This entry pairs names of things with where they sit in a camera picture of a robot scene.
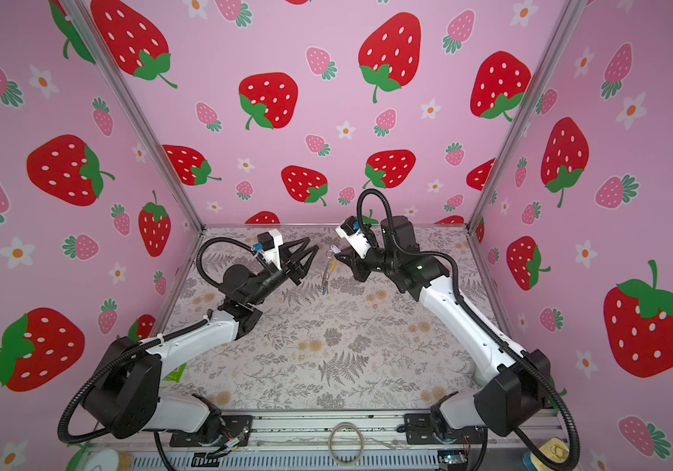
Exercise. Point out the metal keyring with yellow tag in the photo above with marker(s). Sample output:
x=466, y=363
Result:
x=331, y=264

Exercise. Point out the aluminium corner post right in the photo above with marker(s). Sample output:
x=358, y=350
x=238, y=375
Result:
x=567, y=23

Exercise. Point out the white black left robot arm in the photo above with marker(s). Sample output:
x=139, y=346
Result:
x=122, y=397

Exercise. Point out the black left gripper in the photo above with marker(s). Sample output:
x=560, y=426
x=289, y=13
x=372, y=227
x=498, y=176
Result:
x=293, y=273

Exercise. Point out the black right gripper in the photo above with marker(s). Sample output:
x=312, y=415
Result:
x=354, y=260

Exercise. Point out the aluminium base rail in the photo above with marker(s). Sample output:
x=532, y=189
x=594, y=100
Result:
x=310, y=440

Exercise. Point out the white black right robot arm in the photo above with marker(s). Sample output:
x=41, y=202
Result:
x=508, y=395

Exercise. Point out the green snack packet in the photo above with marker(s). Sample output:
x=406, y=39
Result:
x=175, y=375

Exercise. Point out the aluminium corner post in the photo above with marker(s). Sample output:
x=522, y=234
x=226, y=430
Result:
x=567, y=23
x=85, y=26

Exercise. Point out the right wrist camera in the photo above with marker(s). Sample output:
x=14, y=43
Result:
x=360, y=238

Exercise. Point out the aluminium corner post left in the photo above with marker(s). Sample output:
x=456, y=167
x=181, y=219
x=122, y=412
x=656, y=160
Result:
x=85, y=26

